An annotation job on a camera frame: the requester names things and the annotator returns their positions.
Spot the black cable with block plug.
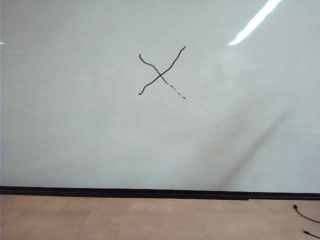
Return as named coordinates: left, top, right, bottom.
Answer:
left=292, top=203, right=320, bottom=224

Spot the black cable with slim connector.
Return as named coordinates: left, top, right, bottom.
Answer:
left=302, top=229, right=320, bottom=239

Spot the black drawn ink mark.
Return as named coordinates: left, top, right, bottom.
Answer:
left=137, top=45, right=187, bottom=100

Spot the white whiteboard with black frame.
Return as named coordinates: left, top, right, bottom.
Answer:
left=0, top=0, right=320, bottom=202

